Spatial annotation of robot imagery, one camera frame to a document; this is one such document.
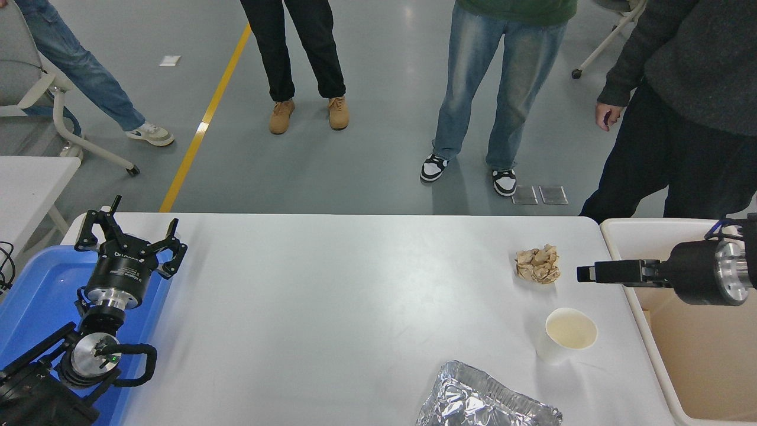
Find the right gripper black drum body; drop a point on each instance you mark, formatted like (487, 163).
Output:
(692, 272)

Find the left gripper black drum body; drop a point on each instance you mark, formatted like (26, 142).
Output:
(121, 272)

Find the tan paper ball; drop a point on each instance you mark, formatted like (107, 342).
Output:
(538, 264)

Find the white paper cup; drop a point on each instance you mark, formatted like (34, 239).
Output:
(568, 334)

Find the silver foil tray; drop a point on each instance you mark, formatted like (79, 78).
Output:
(473, 402)

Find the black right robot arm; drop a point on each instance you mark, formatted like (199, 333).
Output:
(733, 272)

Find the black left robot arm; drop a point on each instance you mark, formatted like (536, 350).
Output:
(89, 355)

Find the person's right hand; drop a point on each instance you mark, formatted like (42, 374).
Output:
(606, 115)

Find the white side table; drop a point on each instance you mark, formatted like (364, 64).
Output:
(29, 183)

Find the blue plastic tray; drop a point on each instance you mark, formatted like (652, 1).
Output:
(41, 290)

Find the large pale plastic bin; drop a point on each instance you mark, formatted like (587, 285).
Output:
(709, 355)

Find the square metal floor plate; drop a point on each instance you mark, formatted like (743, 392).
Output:
(525, 195)
(553, 194)

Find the person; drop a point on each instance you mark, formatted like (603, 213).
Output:
(473, 77)
(278, 53)
(83, 65)
(692, 89)

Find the grey office chair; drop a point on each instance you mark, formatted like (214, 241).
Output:
(15, 71)

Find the white paper scrap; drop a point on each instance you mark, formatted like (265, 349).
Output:
(170, 60)

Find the white-legged wheeled chair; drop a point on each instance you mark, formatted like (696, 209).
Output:
(603, 46)

